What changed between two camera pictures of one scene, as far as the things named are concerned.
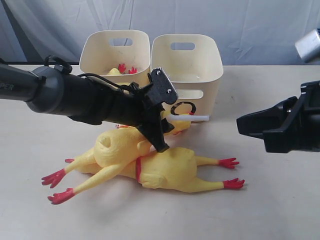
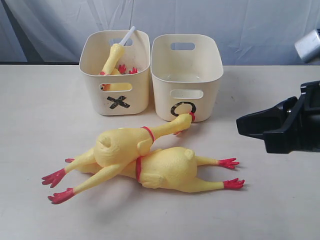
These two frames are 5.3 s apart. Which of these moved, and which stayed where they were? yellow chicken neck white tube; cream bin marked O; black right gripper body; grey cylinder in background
Moved: yellow chicken neck white tube
Stayed: black right gripper body; grey cylinder in background; cream bin marked O
